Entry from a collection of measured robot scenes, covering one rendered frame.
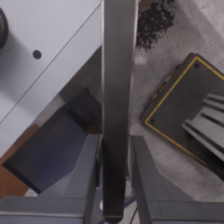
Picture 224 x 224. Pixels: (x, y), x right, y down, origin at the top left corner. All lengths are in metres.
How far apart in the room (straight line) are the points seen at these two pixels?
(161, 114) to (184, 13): 0.94
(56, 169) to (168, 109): 0.96
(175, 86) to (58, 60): 1.19
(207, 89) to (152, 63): 0.54
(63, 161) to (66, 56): 0.71
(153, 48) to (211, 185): 1.69
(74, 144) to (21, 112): 0.57
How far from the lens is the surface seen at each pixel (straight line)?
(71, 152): 0.88
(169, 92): 1.38
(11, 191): 1.29
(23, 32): 0.29
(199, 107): 1.51
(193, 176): 2.21
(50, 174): 0.98
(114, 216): 0.20
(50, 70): 0.28
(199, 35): 1.83
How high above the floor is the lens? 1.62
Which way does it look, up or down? 75 degrees down
